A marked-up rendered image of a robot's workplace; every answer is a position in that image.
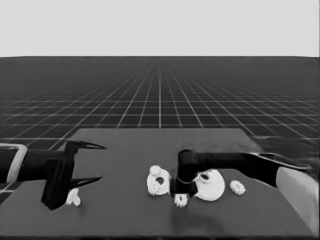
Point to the white round carrier with pins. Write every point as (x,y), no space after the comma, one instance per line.
(166,176)

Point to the small white T-shaped piece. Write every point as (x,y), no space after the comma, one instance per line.
(75,199)

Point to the large thick white disc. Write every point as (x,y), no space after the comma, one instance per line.
(213,190)

